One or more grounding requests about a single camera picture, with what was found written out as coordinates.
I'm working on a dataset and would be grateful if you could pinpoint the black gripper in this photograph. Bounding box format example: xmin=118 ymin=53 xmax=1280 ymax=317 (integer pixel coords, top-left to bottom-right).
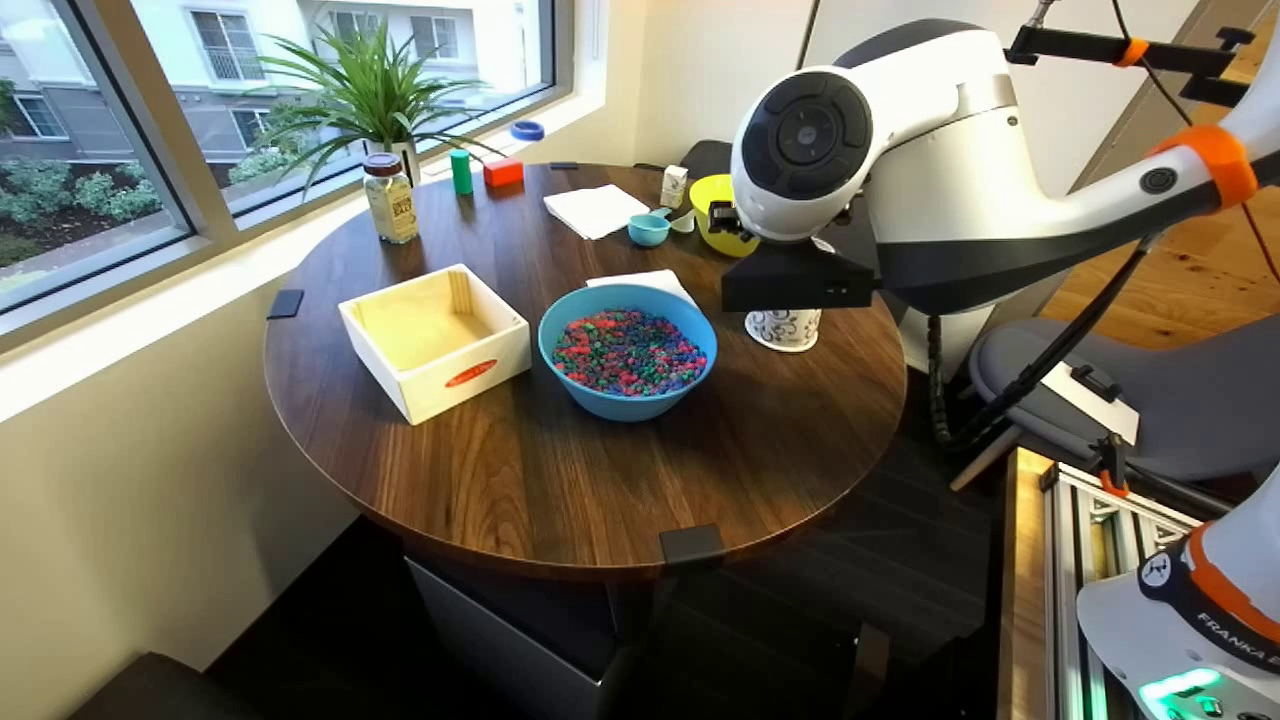
xmin=721 ymin=244 xmax=875 ymax=311

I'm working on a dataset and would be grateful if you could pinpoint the front black table clamp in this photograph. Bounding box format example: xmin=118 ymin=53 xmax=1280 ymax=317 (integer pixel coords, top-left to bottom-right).
xmin=661 ymin=525 xmax=725 ymax=569

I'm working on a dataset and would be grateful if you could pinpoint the grey office chair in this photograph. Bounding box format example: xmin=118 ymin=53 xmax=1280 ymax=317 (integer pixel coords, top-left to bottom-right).
xmin=950 ymin=317 xmax=1280 ymax=483

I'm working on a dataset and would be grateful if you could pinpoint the white wooden box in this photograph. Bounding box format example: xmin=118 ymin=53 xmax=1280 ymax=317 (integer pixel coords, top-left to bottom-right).
xmin=342 ymin=263 xmax=533 ymax=425

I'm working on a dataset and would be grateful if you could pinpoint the white napkin near cup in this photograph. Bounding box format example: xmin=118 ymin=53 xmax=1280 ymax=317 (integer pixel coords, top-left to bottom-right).
xmin=586 ymin=269 xmax=696 ymax=304

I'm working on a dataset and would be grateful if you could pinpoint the black table clamp pad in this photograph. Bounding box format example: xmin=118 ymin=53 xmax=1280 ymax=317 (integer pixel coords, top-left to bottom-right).
xmin=268 ymin=289 xmax=303 ymax=320

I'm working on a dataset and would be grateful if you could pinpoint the blue bowl of colourful beads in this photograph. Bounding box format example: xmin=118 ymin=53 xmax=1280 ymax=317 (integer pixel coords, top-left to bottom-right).
xmin=537 ymin=285 xmax=721 ymax=425

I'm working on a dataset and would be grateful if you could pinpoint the robot base with orange ring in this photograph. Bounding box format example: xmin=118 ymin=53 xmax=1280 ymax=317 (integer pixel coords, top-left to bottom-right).
xmin=1077 ymin=466 xmax=1280 ymax=720

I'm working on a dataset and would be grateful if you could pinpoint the blue lid on windowsill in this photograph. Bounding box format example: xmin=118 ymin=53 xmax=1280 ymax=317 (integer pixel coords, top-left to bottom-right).
xmin=512 ymin=121 xmax=546 ymax=140

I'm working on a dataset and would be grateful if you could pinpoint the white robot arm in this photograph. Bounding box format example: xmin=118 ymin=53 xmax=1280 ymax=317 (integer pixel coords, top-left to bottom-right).
xmin=721 ymin=18 xmax=1280 ymax=311

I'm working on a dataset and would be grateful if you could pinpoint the small white card packet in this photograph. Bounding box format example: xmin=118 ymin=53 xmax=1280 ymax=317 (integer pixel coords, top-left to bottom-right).
xmin=661 ymin=164 xmax=690 ymax=208

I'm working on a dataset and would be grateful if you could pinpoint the folded white napkin stack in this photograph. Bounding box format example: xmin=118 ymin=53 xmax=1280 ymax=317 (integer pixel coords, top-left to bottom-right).
xmin=546 ymin=183 xmax=644 ymax=240

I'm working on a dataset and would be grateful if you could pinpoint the potted green plant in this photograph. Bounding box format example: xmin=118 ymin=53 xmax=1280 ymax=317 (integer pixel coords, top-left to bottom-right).
xmin=255 ymin=23 xmax=497 ymax=181

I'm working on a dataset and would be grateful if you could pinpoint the green cylinder block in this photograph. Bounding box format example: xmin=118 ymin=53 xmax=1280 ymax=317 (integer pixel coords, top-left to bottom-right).
xmin=450 ymin=148 xmax=477 ymax=196

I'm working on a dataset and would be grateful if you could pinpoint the white paper cup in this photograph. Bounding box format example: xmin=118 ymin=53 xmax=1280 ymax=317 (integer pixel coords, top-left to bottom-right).
xmin=744 ymin=308 xmax=820 ymax=354

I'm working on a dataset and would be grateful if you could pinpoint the aluminium frame rail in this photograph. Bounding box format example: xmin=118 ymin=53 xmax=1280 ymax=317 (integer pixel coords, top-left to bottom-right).
xmin=997 ymin=446 xmax=1195 ymax=720

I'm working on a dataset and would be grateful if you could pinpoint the glass jar with yellow label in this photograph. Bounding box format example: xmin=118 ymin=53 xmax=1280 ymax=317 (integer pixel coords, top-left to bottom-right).
xmin=365 ymin=151 xmax=422 ymax=244

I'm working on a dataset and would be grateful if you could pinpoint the red rectangular block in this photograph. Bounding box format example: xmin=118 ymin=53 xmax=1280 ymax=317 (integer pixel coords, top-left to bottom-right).
xmin=486 ymin=161 xmax=526 ymax=193

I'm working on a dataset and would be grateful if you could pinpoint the small teal cup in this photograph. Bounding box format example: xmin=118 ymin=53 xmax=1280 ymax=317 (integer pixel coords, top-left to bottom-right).
xmin=628 ymin=211 xmax=674 ymax=246

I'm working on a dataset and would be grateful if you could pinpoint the yellow plastic bowl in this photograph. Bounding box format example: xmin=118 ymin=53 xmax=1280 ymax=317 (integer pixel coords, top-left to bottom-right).
xmin=690 ymin=170 xmax=757 ymax=258

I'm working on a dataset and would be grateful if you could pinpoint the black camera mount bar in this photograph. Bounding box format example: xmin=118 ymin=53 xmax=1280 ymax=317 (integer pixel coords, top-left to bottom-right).
xmin=1003 ymin=23 xmax=1250 ymax=108

